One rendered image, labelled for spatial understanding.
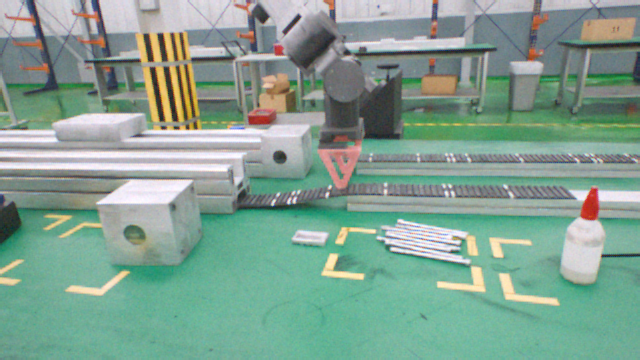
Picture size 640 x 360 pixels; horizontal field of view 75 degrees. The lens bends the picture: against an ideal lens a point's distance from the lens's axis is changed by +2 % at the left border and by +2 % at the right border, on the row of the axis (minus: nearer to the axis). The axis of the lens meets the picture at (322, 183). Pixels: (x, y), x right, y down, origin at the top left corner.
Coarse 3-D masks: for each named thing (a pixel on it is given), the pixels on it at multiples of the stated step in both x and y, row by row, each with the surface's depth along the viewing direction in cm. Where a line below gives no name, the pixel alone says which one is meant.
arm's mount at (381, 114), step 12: (396, 84) 121; (384, 96) 118; (396, 96) 123; (372, 108) 120; (384, 108) 120; (396, 108) 125; (372, 120) 122; (384, 120) 121; (396, 120) 127; (372, 132) 123; (384, 132) 122
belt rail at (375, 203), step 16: (576, 192) 68; (608, 192) 67; (624, 192) 67; (352, 208) 72; (368, 208) 72; (384, 208) 71; (400, 208) 71; (416, 208) 70; (432, 208) 70; (448, 208) 69; (464, 208) 69; (480, 208) 68; (496, 208) 68; (512, 208) 68; (528, 208) 67; (544, 208) 67; (560, 208) 67; (576, 208) 67; (608, 208) 66; (624, 208) 65
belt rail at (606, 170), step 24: (360, 168) 90; (384, 168) 89; (408, 168) 88; (432, 168) 87; (456, 168) 87; (480, 168) 86; (504, 168) 85; (528, 168) 84; (552, 168) 83; (576, 168) 83; (600, 168) 81; (624, 168) 81
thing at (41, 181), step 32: (0, 160) 86; (32, 160) 84; (64, 160) 83; (96, 160) 82; (128, 160) 81; (160, 160) 80; (192, 160) 79; (224, 160) 78; (0, 192) 80; (32, 192) 80; (64, 192) 78; (96, 192) 77; (224, 192) 72
